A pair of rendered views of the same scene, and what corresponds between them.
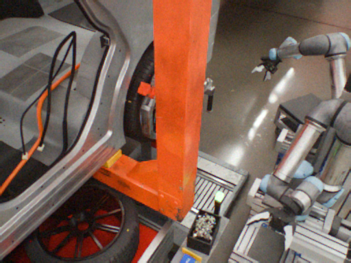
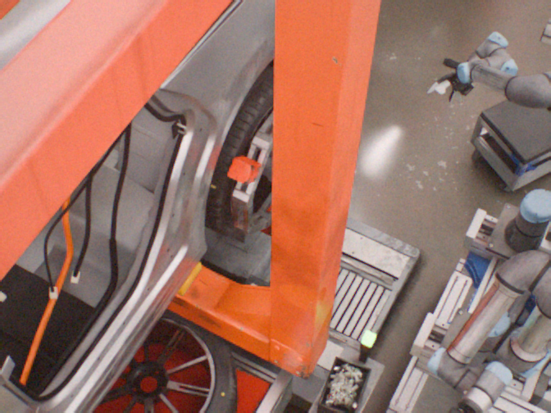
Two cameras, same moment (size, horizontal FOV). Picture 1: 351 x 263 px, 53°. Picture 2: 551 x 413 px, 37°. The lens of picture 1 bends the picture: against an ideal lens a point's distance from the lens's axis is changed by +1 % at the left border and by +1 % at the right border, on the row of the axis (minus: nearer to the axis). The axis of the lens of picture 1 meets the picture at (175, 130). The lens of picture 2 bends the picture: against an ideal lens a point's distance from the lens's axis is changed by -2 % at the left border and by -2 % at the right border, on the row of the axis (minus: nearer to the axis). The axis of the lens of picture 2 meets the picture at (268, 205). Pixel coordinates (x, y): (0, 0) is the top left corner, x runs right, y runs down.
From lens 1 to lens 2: 1.10 m
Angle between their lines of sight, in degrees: 15
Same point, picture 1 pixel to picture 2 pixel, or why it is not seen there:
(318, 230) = (514, 397)
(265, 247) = (441, 397)
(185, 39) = (321, 201)
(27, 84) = not seen: hidden behind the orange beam
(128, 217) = (220, 372)
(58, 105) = (94, 202)
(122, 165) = (204, 288)
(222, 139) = (373, 176)
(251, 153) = (428, 206)
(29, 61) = not seen: hidden behind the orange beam
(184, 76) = (318, 234)
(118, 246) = not seen: outside the picture
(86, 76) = (137, 151)
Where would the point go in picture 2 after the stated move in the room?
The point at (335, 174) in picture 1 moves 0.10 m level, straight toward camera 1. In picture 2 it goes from (535, 343) to (521, 369)
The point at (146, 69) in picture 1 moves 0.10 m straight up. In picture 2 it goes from (240, 130) to (239, 111)
